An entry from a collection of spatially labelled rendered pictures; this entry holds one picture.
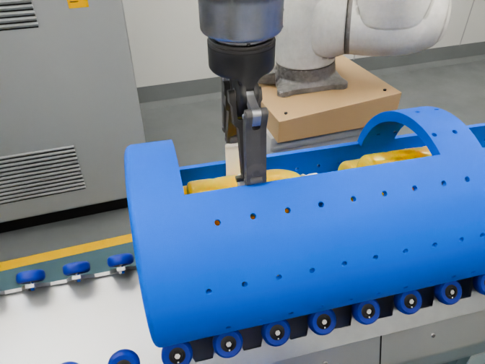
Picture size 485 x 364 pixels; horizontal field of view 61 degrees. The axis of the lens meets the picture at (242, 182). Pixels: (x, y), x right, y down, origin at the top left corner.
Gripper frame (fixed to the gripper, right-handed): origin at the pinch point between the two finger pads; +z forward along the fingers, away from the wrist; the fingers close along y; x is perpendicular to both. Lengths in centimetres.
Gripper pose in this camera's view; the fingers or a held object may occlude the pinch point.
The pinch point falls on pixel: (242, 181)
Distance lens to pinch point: 57.6
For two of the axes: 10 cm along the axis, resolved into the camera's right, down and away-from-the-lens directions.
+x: -9.7, 1.5, -1.9
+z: 0.1, 7.9, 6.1
